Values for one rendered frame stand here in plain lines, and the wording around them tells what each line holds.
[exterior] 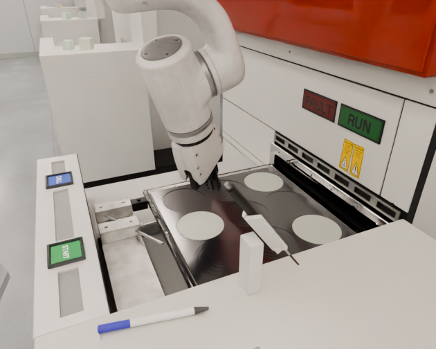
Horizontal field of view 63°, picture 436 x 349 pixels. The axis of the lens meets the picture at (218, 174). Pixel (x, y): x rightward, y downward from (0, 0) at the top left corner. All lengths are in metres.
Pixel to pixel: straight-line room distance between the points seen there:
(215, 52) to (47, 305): 0.43
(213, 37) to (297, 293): 0.38
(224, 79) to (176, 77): 0.08
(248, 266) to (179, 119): 0.24
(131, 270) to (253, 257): 0.29
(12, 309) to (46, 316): 1.47
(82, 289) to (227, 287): 0.21
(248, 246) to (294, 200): 0.40
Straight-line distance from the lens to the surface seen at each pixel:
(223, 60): 0.55
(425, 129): 0.68
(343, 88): 0.80
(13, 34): 8.54
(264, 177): 0.93
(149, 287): 0.66
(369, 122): 0.75
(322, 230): 0.76
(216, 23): 0.54
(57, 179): 0.86
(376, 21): 0.67
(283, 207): 0.82
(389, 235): 0.68
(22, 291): 2.08
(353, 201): 0.80
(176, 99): 0.53
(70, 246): 0.64
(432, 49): 0.61
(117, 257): 0.73
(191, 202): 0.82
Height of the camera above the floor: 1.35
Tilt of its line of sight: 29 degrees down
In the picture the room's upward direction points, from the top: straight up
